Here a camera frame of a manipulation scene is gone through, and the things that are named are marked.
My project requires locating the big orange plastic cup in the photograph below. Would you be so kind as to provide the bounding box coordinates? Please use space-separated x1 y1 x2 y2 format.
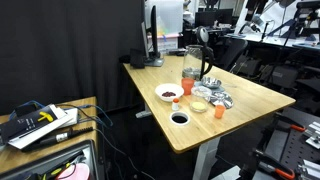
181 77 195 96

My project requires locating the white cup with dark liquid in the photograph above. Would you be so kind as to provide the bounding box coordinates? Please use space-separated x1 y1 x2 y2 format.
169 111 191 127

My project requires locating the small orange plastic cup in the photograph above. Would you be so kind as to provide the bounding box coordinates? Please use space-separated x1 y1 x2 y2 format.
214 104 227 120

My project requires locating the white bowl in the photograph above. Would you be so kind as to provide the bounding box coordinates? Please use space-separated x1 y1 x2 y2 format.
154 83 185 103

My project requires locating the white shaker with orange cap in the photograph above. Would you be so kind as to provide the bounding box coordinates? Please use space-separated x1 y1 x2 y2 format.
171 97 181 112

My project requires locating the white table leg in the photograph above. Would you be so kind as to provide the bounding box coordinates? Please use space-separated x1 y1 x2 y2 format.
135 102 153 119
192 137 222 180

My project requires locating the small black box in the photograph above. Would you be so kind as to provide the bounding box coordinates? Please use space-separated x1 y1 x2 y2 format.
129 48 146 70

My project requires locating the white plastic storage box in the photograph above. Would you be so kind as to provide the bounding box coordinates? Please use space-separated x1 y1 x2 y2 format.
158 32 184 54

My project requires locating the steel bowl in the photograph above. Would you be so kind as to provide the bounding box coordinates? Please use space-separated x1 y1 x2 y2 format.
200 76 223 90

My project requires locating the black computer monitor with stand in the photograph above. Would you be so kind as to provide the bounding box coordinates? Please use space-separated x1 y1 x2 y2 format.
141 4 165 68

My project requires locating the black office chair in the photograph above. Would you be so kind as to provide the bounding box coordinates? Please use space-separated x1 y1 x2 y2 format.
218 38 249 72

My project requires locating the black background monitor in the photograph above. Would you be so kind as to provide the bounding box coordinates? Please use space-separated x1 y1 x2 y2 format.
194 8 234 28

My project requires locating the black curtain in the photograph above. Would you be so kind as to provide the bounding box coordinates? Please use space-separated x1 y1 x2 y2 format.
0 0 146 116

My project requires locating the pink round object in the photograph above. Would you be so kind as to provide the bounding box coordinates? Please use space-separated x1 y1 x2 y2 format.
64 163 91 180

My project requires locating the black handheld tool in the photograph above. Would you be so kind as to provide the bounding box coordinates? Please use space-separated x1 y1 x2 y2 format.
21 126 94 153

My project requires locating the background lab desk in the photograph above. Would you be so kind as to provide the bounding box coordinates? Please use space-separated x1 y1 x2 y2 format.
226 31 320 51

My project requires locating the black book with yellow print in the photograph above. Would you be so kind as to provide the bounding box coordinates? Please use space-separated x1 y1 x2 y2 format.
0 105 59 144

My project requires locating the black perforated board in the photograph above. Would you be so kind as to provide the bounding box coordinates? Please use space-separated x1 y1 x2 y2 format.
253 106 320 180

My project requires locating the grey tool case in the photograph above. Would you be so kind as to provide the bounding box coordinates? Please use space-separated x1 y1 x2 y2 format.
0 139 101 180

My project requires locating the glass kettle with black handle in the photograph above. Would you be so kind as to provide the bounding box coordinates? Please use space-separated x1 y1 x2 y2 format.
182 26 215 82

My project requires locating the blue cable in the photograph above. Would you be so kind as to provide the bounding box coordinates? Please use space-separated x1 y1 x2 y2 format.
8 99 114 128

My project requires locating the black cable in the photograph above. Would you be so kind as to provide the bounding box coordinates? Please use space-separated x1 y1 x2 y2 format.
94 124 156 180

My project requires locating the grey metal bracket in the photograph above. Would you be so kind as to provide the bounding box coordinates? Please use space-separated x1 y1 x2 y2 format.
305 121 320 150

